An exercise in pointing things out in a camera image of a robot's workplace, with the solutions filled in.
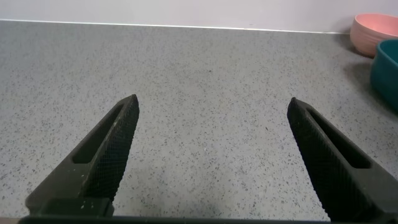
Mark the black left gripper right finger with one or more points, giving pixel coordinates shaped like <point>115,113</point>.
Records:
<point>342,174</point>

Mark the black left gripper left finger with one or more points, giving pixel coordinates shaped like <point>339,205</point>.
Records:
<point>93,168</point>

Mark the teal plastic tray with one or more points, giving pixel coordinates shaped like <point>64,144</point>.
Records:
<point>387,74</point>

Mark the pink bowl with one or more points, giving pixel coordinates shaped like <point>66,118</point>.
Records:
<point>370,34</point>

